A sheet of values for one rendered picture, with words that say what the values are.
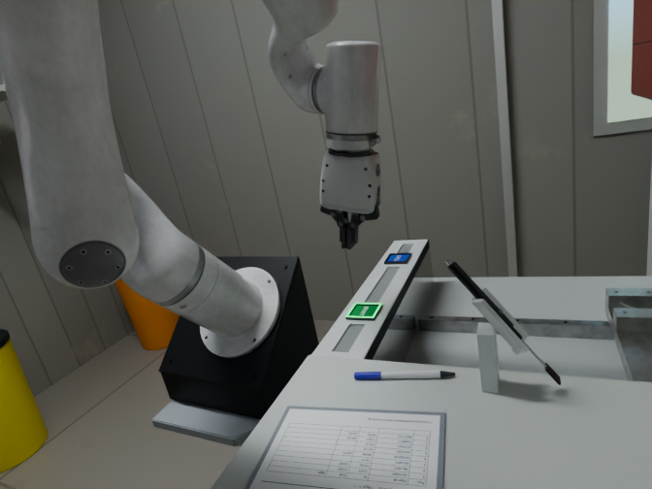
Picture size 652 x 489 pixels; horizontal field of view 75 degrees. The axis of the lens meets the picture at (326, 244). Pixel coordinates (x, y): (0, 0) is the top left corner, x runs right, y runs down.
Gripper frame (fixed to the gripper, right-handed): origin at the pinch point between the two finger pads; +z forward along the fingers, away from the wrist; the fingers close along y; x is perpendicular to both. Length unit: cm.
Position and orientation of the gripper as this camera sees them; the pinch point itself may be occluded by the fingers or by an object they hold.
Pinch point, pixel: (348, 236)
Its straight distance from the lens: 76.7
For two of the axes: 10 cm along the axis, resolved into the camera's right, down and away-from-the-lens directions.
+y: -9.2, -1.5, 3.6
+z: 0.0, 9.2, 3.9
